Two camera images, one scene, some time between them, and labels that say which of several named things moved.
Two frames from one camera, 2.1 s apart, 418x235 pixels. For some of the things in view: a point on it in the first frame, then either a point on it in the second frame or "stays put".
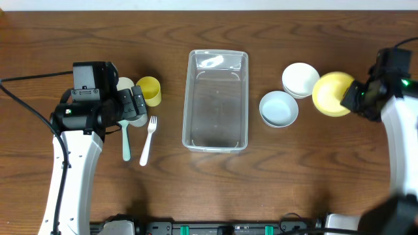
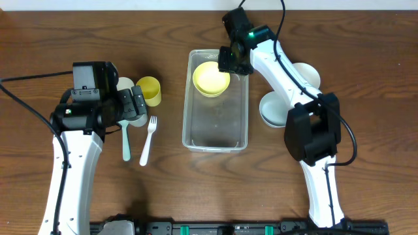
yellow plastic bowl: x=328 y=91 → x=208 y=81
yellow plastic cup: x=151 y=89 stays put
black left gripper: x=130 y=111 stays put
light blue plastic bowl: x=278 y=109 stays put
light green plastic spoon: x=127 y=153 stays put
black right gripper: x=349 y=100 → x=224 y=62
